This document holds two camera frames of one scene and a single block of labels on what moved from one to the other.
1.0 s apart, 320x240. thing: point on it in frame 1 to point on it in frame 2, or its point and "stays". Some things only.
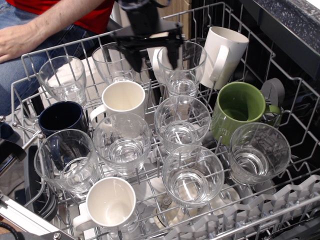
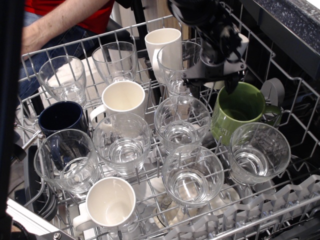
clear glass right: (258, 152) stays
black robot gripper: (146, 29) to (220, 43)
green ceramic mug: (236, 104) stays
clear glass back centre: (181, 81) stays
